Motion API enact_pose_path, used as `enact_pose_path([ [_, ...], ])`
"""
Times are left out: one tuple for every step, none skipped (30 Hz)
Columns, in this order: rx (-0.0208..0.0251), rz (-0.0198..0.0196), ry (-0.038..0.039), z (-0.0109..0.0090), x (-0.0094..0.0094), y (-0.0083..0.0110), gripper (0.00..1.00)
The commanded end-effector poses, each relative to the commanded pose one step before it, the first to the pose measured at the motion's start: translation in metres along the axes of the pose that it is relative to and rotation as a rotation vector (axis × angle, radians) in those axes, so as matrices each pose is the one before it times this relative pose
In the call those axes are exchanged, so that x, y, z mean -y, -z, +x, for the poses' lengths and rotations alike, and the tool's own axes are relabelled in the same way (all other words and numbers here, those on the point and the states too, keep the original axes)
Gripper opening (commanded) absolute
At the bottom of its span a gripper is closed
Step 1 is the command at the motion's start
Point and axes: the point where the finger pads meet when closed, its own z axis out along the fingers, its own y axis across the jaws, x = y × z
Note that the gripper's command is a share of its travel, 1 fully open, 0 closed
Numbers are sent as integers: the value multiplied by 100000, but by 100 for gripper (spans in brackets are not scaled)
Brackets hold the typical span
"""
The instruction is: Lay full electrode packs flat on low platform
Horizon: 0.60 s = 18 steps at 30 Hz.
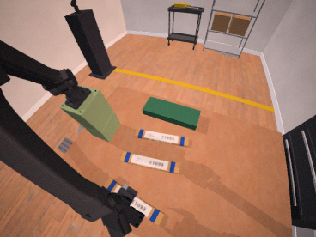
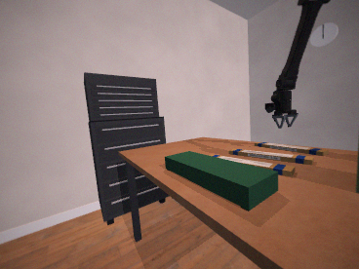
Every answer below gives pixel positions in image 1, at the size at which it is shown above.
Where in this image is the brown cardboard pack with white e6013 label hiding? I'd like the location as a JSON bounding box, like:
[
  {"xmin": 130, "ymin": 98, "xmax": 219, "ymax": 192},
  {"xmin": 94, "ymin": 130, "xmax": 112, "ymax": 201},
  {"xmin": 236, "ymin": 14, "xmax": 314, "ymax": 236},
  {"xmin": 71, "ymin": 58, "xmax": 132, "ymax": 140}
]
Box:
[{"xmin": 104, "ymin": 178, "xmax": 164, "ymax": 226}]

